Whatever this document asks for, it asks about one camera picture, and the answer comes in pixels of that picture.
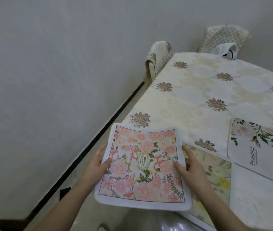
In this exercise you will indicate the person's left forearm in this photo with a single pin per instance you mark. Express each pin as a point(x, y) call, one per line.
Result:
point(61, 209)

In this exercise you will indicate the quilted chair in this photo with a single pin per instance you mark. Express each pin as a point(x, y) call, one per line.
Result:
point(213, 36)
point(159, 55)

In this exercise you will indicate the table with cream tablecloth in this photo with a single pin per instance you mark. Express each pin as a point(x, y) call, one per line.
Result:
point(247, 76)

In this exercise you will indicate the cloth-covered dining table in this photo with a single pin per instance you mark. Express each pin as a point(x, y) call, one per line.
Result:
point(199, 93)

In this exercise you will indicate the person's right forearm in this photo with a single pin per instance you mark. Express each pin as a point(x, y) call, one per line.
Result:
point(218, 211)

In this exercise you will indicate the pink floral placemat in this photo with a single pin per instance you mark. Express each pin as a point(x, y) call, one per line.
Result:
point(126, 165)

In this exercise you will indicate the person's right hand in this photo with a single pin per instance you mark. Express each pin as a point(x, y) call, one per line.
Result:
point(194, 178)

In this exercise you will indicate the yellow green floral placemat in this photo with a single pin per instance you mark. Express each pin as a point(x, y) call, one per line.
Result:
point(213, 170)

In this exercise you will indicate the person's left hand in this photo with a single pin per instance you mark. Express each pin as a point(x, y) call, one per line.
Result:
point(95, 168)

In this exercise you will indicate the white green-leaf floral placemat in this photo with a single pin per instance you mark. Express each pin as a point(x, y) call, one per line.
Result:
point(259, 153)

